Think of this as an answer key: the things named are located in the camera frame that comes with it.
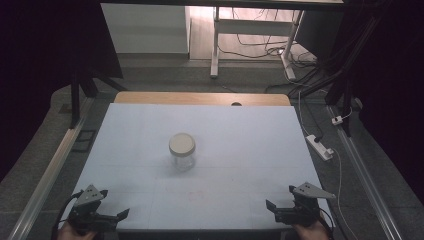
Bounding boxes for wooden table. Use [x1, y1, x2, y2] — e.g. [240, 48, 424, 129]
[113, 91, 292, 108]

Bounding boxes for cream round jar lid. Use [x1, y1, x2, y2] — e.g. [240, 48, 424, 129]
[168, 132, 197, 158]

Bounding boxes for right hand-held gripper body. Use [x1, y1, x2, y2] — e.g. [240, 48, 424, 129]
[274, 181, 337, 228]

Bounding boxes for white cabinet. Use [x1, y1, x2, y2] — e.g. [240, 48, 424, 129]
[100, 3, 192, 55]

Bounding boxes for aluminium floor rail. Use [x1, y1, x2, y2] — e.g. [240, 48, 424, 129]
[6, 96, 97, 240]
[325, 104, 405, 240]

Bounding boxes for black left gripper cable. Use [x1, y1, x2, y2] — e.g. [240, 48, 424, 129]
[50, 189, 84, 240]

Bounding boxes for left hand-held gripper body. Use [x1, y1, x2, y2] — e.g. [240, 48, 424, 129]
[67, 184, 120, 235]

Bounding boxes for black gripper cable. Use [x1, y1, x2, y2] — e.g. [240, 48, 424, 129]
[318, 207, 336, 240]
[50, 189, 84, 240]

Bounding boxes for person's left hand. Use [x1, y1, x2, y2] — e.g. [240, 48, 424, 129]
[57, 221, 98, 240]

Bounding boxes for white table sheet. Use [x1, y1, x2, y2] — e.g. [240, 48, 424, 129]
[57, 102, 336, 232]

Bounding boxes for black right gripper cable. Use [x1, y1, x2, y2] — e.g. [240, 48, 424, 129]
[318, 207, 336, 240]

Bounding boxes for white power strip cable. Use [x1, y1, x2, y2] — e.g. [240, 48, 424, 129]
[331, 147, 360, 240]

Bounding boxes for white desk frame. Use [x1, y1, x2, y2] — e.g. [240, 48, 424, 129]
[209, 6, 305, 81]

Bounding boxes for clear glass jar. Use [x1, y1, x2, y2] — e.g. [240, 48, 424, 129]
[169, 146, 196, 172]

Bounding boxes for white power strip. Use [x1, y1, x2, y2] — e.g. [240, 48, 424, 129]
[305, 134, 335, 162]

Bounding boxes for black curtain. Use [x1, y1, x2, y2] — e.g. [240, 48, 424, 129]
[0, 0, 124, 183]
[328, 0, 424, 204]

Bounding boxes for black metal stand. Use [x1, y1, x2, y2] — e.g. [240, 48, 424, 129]
[67, 64, 128, 130]
[287, 13, 383, 138]

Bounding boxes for person's right hand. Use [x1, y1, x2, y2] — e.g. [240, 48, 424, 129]
[292, 219, 332, 240]

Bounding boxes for black floor cables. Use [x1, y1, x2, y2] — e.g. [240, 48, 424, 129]
[218, 8, 334, 95]

